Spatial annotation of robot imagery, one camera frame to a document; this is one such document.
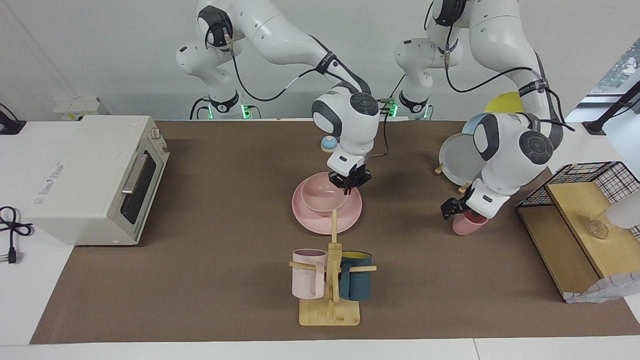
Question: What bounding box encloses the patterned white cloth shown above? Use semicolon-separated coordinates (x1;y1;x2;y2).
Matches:
564;272;640;304

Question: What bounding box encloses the black base cable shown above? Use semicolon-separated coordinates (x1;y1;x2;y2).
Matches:
379;75;407;119
189;97;211;121

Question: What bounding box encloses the dark blue mug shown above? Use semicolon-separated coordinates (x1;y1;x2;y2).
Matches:
338;250;373;302

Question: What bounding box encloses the wooden stepped shelf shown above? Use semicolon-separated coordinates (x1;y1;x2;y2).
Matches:
517;181;640;302

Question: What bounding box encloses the clear glass piece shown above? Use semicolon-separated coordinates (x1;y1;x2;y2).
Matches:
587;220;611;240

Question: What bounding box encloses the grey plate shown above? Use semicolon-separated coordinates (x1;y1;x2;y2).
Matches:
439;133;489;187

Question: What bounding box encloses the light blue plate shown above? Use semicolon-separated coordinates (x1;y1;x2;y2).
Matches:
461;112;494;136

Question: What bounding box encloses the brown table mat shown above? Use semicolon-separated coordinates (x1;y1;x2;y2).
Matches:
30;120;640;345

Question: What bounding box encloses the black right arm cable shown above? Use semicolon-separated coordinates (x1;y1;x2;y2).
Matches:
205;22;373;103

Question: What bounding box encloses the yellow plate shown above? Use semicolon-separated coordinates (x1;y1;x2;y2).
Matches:
484;92;525;114

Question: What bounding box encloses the black wire basket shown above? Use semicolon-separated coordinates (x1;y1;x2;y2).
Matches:
515;161;640;242

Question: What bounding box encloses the white power strip box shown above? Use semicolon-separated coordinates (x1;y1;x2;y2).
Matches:
53;96;101;121

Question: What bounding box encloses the light pink mug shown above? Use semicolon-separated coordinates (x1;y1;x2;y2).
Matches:
291;248;329;300

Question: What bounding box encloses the pink bowl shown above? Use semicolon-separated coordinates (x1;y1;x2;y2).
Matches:
301;172;350;214

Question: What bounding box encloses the black desk mount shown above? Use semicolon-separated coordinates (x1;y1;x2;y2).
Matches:
0;102;27;136

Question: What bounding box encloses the white toaster oven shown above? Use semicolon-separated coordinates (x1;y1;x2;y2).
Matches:
22;115;170;246

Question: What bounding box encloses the pink plate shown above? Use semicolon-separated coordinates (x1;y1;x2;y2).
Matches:
292;173;363;235

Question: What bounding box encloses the wooden plate rack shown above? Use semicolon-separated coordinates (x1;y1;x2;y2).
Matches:
434;160;471;195

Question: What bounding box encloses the black right base cable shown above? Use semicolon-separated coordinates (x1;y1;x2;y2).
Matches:
189;97;211;121

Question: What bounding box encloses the black power cord with plug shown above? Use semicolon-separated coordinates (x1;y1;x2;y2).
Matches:
0;205;34;265

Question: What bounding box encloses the black clamp stand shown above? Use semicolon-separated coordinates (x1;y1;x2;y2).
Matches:
582;80;640;136

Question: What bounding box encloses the pink cup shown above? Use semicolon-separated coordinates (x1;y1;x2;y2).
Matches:
452;210;489;236

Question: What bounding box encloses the frosted white object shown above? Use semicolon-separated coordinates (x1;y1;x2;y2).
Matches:
604;192;640;230

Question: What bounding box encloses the wooden mug tree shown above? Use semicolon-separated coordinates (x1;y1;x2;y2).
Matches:
288;209;378;327

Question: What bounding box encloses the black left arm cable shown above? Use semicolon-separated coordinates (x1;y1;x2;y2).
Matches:
444;22;577;133

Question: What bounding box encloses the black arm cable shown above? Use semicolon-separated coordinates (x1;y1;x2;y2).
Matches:
444;22;577;133
205;22;373;103

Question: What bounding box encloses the black left base cable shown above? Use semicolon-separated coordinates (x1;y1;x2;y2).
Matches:
379;75;407;119

